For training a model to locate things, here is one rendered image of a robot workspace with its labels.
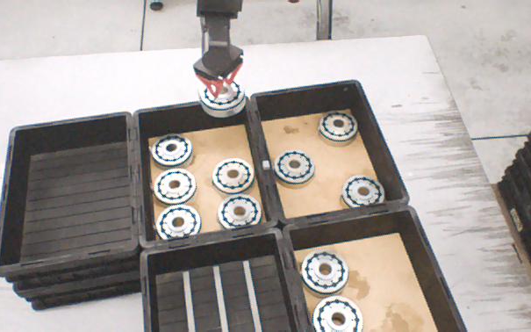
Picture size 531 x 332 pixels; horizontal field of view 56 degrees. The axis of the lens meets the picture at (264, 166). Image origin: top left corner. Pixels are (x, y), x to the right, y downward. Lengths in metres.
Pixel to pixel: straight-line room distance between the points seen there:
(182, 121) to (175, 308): 0.49
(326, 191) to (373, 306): 0.31
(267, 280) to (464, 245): 0.55
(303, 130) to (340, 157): 0.13
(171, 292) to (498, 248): 0.84
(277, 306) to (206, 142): 0.49
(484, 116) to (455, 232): 1.39
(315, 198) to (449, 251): 0.38
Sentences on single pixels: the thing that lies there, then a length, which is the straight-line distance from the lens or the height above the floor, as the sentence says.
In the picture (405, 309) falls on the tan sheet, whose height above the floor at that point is 0.83.
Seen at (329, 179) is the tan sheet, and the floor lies 0.83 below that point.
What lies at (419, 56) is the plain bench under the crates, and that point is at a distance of 1.86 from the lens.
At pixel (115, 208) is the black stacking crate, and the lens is 1.28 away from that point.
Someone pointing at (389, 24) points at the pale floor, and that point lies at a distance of 3.13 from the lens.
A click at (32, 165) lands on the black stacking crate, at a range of 1.43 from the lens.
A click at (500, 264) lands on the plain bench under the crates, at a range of 1.43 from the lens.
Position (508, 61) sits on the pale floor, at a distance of 3.10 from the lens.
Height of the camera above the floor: 1.88
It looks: 54 degrees down
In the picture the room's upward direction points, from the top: straight up
